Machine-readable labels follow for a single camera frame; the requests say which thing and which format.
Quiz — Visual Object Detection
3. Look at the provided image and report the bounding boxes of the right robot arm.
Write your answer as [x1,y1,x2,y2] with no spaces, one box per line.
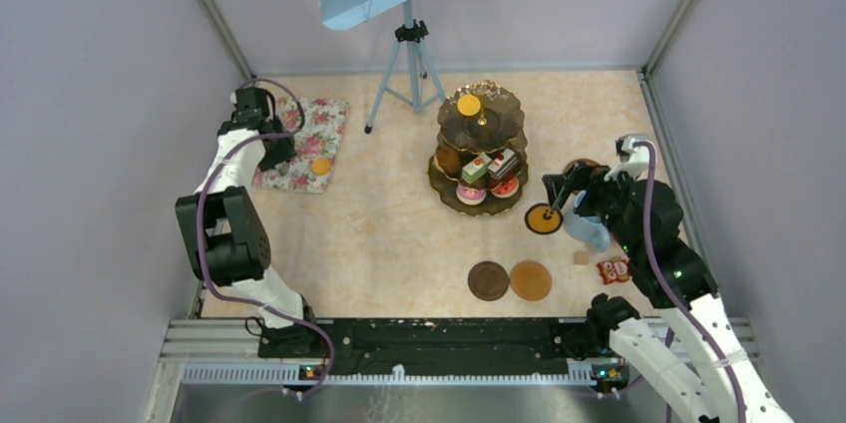
[542,155,792,422]

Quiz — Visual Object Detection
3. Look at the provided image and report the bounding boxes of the large wooden saucer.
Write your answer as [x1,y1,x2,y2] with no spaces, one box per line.
[564,159,600,172]

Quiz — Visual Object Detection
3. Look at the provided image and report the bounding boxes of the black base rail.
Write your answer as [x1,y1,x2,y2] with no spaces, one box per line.
[162,317,702,387]

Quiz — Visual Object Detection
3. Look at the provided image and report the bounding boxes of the small wooden cube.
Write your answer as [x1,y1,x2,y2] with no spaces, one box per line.
[573,250,592,266]

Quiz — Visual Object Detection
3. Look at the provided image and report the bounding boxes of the blue tripod stand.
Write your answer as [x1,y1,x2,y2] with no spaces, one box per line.
[364,0,446,135]

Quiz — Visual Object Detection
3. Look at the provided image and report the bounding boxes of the light blue mug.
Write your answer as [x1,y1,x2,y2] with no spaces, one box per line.
[563,207,611,252]

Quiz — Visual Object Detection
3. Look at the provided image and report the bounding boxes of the orange sprinkled donut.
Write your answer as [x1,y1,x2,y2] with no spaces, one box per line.
[490,177,520,199]

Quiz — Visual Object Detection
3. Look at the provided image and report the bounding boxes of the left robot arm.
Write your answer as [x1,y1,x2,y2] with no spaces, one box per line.
[175,79,320,357]

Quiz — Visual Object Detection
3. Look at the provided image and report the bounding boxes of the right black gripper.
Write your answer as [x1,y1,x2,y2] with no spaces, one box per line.
[542,160,641,255]

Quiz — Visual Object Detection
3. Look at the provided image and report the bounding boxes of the dark brown round coaster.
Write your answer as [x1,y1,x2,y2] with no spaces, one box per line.
[467,260,510,301]

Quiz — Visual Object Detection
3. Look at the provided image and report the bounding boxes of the three-tier glass cake stand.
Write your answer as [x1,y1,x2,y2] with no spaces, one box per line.
[428,80,529,216]

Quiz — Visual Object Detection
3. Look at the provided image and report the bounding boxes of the black orange round coaster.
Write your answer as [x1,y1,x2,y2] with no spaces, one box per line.
[524,204,563,235]

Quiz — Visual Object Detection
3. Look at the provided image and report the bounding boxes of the red snack packet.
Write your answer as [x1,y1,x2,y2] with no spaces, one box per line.
[597,257,632,285]

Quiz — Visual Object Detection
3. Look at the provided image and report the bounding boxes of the round golden bun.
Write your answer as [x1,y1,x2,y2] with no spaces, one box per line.
[435,146,462,177]

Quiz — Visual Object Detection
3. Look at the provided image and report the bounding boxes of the green layered cake slice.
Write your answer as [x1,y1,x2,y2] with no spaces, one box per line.
[461,154,492,184]

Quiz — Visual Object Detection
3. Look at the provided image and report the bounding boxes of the pink frosted donut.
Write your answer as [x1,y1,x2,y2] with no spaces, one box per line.
[456,184,487,206]

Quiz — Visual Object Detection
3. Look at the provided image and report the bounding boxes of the brown white layered cake slice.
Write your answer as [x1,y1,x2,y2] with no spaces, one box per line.
[488,148,520,181]

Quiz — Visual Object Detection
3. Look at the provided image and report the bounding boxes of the yellow round biscuit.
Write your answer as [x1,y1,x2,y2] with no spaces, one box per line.
[310,158,333,176]
[456,94,483,117]

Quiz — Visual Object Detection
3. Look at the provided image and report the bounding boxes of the floral serving tray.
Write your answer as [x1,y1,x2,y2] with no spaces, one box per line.
[252,97,351,194]

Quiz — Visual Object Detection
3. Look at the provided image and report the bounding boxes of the light brown round coaster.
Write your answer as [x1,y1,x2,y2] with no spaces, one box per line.
[510,260,553,301]

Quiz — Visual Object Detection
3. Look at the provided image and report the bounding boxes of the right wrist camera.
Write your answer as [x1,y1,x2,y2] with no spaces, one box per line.
[604,134,655,182]

